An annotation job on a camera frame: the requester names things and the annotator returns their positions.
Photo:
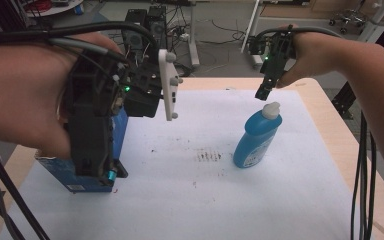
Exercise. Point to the blue cardboard box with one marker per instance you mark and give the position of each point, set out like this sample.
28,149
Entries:
56,169

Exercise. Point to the person's left hand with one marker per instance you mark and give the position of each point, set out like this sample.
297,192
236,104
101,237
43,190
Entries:
20,93

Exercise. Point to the blue bottle with white cap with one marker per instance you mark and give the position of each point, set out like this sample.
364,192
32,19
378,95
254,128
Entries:
256,136

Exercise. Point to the round white table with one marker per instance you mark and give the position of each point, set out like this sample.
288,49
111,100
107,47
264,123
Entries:
51,8

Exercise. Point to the white metal stand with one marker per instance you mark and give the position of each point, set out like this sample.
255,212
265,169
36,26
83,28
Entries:
193,36
251,30

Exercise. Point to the black computer tower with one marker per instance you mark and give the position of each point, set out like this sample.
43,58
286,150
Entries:
157,25
135,28

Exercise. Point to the person's right hand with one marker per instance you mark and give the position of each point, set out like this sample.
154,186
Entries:
316,53

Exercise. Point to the office chair base with casters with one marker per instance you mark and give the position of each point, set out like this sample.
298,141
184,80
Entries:
348,18

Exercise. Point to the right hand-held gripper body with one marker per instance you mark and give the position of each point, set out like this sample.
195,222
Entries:
275,56

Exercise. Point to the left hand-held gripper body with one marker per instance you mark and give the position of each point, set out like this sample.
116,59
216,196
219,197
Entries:
140,83

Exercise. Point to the white power strip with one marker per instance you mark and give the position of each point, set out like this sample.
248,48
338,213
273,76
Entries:
184,36

